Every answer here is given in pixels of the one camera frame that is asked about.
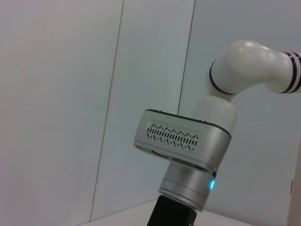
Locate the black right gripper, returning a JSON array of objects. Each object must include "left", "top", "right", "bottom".
[{"left": 146, "top": 195, "right": 198, "bottom": 226}]

